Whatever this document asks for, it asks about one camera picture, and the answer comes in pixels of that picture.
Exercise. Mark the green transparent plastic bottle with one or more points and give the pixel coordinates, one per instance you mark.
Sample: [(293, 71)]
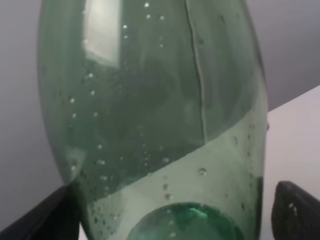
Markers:
[(156, 113)]

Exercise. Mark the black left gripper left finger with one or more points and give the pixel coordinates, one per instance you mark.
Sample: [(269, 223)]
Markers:
[(55, 218)]

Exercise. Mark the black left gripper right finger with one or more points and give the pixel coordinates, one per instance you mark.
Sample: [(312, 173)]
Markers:
[(295, 213)]

